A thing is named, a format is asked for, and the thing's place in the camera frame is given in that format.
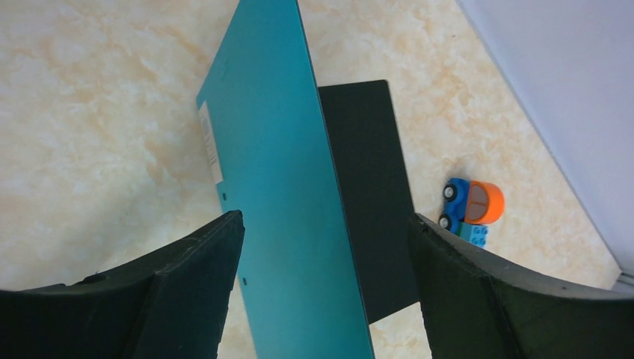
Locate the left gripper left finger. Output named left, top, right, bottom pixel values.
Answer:
left=1, top=210, right=245, bottom=358

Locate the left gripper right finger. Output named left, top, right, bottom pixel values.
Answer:
left=407, top=214, right=633, bottom=358

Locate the blue orange toy car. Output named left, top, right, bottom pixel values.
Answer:
left=438, top=177, right=505, bottom=248

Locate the teal and black folder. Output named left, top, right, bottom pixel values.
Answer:
left=196, top=1, right=418, bottom=358

